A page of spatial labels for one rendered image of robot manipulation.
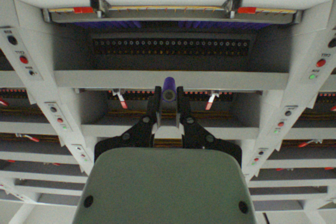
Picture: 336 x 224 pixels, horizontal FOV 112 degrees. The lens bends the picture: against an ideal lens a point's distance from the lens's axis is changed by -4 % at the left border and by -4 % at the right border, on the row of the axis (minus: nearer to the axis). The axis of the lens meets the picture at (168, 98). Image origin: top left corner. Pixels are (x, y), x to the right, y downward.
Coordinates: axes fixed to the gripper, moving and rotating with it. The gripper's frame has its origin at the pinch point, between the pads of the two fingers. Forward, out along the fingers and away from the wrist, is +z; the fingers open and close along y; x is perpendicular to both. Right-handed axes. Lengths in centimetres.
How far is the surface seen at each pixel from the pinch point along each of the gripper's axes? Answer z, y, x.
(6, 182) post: -1, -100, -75
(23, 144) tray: 14, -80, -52
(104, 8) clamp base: 20.5, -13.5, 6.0
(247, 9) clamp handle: 13.6, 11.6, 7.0
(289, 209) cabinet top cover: -7, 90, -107
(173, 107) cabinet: 29.3, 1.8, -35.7
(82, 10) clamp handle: 13.5, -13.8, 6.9
